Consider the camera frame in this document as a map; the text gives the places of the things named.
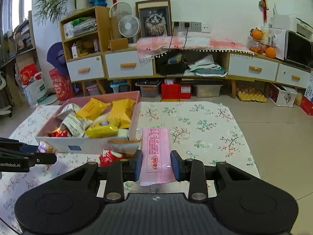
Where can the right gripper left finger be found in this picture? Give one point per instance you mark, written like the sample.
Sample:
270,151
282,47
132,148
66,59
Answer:
132,167

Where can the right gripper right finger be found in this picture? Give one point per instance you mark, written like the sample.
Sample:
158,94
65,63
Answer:
181,168

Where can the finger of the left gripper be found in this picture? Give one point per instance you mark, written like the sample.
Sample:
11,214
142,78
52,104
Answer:
39,158
28,148

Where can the pink nut bar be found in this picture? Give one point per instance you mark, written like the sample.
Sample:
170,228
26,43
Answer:
156,162

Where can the red white rice cracker pack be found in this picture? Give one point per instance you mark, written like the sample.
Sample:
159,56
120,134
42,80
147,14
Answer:
108,157

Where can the red foil snack packet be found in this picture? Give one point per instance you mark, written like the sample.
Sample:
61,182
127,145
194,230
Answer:
58,133

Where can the yellow blue-label snack pack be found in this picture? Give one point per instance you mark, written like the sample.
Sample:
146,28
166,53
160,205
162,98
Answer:
103,128

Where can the white triangular snack bag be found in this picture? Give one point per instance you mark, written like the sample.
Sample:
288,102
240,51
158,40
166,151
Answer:
75,125

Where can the gold foil snack bar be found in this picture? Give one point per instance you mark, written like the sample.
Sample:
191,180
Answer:
45,147

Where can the white orange-edged snack packet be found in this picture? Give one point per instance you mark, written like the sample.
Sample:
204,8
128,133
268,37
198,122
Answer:
123,146

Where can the floral tablecloth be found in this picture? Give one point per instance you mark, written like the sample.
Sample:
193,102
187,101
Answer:
198,130

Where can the yellow snack pack right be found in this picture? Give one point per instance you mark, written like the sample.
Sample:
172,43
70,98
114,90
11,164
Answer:
122,109

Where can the pink silver snack box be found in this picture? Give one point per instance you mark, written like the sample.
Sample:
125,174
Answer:
85,145

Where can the white shopping bag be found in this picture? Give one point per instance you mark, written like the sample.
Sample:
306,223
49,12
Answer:
36,91

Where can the white triangular bag in box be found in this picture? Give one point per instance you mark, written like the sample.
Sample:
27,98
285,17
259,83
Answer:
70,108

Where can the yellow snack pack left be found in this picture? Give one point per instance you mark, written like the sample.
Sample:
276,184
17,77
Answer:
92,109

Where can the red storage box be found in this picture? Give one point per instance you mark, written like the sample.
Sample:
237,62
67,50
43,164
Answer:
176,91

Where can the red cylindrical snack tub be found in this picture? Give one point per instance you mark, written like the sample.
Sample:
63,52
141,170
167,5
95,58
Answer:
62,85

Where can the red gift bag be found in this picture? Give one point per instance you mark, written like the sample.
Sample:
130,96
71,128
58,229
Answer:
29,72

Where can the clear plastic storage bin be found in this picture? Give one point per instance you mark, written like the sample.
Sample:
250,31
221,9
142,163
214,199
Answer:
207,91

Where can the yellow egg tray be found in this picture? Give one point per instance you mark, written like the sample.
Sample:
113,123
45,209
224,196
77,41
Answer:
248,93

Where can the purple hat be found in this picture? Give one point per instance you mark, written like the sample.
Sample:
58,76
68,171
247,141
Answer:
56,57

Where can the black bag on shelf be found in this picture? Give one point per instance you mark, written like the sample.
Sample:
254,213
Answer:
173,62

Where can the pink table runner cloth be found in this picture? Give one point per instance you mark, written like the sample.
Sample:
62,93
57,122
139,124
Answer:
151,47

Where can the small white desk fan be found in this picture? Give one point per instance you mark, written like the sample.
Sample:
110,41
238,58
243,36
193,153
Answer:
129,26

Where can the framed cat picture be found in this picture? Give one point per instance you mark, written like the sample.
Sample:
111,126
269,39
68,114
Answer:
155,18

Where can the orange fruit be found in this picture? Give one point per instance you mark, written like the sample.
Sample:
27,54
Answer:
270,52

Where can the large white standing fan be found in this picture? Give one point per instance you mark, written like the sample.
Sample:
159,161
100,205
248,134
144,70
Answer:
120,9

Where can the black microwave oven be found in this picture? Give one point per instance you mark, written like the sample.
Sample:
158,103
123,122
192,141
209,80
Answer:
297,49

